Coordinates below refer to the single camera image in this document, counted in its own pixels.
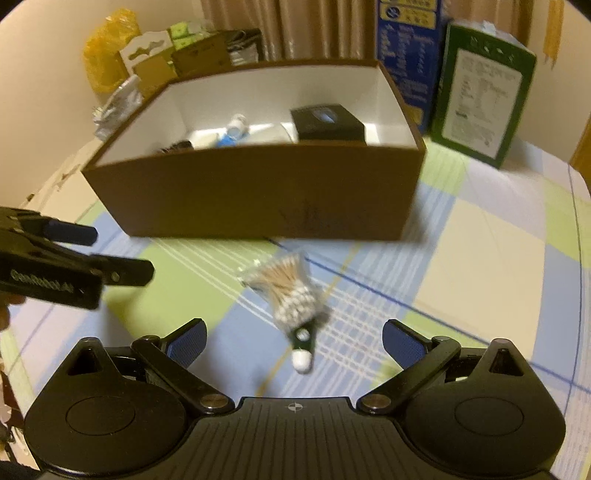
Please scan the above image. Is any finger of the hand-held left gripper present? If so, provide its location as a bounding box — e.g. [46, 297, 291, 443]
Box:
[44, 220, 99, 246]
[90, 254, 156, 287]

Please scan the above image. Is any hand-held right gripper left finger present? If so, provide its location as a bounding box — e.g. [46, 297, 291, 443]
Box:
[67, 318, 234, 414]

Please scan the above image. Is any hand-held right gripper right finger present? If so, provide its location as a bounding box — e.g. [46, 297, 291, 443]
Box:
[358, 318, 527, 414]

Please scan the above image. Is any dark green bottle white cap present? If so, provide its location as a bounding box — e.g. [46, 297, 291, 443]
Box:
[286, 323, 320, 374]

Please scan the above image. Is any bag of cotton swabs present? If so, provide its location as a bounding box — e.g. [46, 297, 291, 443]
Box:
[237, 251, 331, 331]

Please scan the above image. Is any white bottle blue label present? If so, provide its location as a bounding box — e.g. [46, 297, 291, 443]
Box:
[216, 114, 253, 148]

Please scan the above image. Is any black shaver box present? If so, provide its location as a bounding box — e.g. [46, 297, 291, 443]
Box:
[290, 104, 367, 145]

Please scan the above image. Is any checked tablecloth covered desktop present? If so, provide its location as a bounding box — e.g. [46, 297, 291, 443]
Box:
[0, 134, 591, 416]

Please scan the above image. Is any person's left hand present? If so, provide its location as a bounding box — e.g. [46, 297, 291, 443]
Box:
[0, 294, 27, 333]

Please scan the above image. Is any silver foil packet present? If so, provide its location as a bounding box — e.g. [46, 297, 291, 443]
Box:
[92, 76, 142, 140]

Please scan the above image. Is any white and gold paper box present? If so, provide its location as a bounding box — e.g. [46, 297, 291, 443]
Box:
[119, 30, 179, 99]

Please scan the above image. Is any yellow plastic bag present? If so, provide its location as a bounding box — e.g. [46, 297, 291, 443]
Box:
[83, 8, 142, 96]

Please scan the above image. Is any small brown cardboard box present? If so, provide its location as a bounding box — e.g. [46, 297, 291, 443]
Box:
[172, 34, 232, 77]

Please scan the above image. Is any small green box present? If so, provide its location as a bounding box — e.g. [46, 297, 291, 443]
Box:
[167, 21, 218, 48]

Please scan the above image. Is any green carton white label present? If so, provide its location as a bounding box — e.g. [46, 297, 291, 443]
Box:
[429, 19, 537, 169]

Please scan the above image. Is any blue carton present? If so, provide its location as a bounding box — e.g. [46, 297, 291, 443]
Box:
[376, 0, 451, 136]

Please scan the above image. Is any beige curtain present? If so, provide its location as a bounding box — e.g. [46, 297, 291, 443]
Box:
[201, 0, 380, 62]

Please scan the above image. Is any yellow tassel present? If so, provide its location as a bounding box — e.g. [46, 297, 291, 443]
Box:
[542, 0, 565, 71]

